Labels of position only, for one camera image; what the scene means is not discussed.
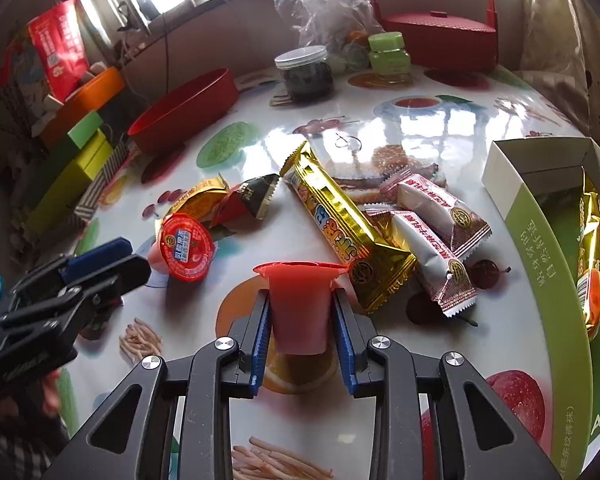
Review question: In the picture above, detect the dark jar with white lid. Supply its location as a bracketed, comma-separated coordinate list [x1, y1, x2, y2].
[274, 46, 335, 103]

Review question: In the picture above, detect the orange box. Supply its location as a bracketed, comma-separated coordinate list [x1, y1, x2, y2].
[40, 67, 125, 151]

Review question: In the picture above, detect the pink jelly cup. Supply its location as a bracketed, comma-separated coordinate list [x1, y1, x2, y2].
[253, 261, 348, 356]

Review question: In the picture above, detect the striped black white box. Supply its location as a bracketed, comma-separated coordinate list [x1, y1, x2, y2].
[71, 143, 130, 224]

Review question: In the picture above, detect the yellow peanut candy packet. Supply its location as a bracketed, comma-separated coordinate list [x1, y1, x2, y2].
[576, 170, 600, 340]

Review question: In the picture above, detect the cream patterned curtain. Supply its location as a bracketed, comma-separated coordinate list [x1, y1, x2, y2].
[519, 0, 600, 144]

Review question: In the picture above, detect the red lidded jelly cup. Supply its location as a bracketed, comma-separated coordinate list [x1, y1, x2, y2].
[147, 214, 215, 283]

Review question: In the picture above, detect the long gold snack bar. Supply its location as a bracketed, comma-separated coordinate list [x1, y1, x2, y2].
[280, 142, 416, 314]

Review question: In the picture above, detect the red black candy wrapper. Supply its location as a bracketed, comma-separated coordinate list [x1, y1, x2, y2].
[211, 174, 279, 226]

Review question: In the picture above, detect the red snack bag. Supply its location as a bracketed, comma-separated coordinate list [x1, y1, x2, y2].
[27, 0, 90, 102]

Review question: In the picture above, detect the green white cardboard box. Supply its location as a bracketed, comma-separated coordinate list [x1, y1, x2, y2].
[482, 136, 600, 479]

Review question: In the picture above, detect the left hand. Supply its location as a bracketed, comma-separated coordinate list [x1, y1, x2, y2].
[0, 368, 61, 420]

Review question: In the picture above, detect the gold snack packet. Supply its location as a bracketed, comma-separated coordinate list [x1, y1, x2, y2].
[166, 176, 230, 221]

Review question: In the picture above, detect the white red nougat packet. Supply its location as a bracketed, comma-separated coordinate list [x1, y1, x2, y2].
[379, 169, 492, 260]

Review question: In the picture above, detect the red oval bowl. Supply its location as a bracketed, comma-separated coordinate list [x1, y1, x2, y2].
[128, 68, 239, 155]

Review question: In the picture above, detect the plaid left sleeve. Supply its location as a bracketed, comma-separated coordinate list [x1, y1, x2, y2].
[0, 416, 69, 479]

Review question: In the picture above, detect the red basket with handle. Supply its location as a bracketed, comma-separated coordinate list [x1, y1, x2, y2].
[372, 0, 498, 73]

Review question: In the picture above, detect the clear plastic bag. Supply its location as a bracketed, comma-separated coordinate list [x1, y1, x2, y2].
[273, 0, 382, 72]

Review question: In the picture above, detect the green plastic jar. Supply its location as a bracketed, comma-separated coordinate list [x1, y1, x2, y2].
[368, 32, 412, 78]

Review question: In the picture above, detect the yellow box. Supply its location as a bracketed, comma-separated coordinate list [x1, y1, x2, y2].
[24, 128, 112, 235]

